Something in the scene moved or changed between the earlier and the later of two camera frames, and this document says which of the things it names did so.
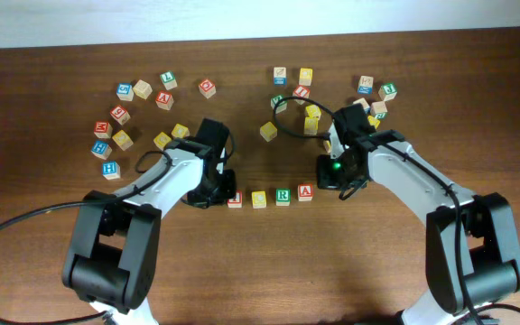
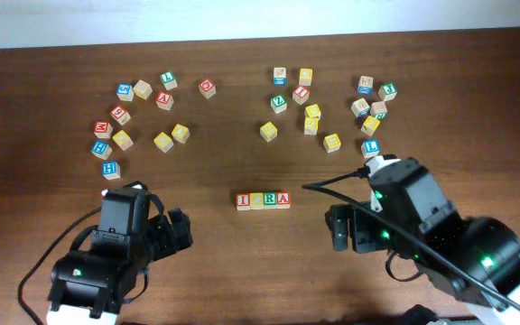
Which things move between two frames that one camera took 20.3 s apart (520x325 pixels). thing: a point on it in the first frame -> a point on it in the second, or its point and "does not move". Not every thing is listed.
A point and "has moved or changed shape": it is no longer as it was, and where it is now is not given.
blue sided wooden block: [365, 105] does not move
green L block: [168, 78] does not move
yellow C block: [259, 199] does not move
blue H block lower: [111, 170] does not move
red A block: [305, 192] -> [283, 199]
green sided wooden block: [378, 109] does not move
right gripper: [326, 178] -> [366, 241]
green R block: [283, 197] -> [270, 199]
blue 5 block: [125, 91] does not move
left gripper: [196, 199] -> [169, 243]
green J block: [387, 91] does not move
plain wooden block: [143, 88] does not move
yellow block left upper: [180, 131] does not move
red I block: [236, 201] has moved or changed shape
